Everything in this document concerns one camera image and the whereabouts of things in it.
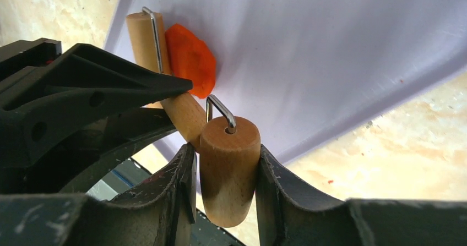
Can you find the wooden double-ended dough roller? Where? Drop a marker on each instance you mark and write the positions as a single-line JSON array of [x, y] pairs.
[[228, 146]]

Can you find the lavender plastic cutting board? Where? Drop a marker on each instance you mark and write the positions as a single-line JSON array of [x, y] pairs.
[[360, 98]]

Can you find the orange-red dough lump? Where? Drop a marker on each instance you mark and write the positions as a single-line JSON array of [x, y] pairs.
[[190, 58]]

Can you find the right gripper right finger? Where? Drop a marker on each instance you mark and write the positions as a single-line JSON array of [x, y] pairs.
[[292, 212]]

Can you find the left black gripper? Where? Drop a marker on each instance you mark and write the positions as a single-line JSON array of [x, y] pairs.
[[68, 118]]

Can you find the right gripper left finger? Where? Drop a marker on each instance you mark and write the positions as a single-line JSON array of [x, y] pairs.
[[158, 211]]

